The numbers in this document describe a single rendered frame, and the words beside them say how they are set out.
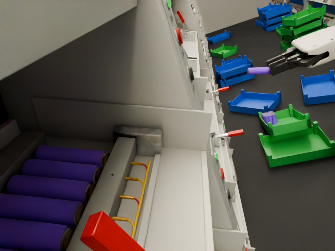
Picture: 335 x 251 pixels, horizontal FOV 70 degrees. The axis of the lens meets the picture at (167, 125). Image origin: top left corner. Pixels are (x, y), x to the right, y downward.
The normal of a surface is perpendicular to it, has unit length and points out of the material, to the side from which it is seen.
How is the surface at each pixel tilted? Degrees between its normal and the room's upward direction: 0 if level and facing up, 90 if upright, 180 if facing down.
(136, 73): 90
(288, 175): 0
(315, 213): 0
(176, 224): 22
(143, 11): 90
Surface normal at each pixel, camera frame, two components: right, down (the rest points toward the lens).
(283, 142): -0.33, -0.81
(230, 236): -0.09, 0.53
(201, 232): 0.05, -0.85
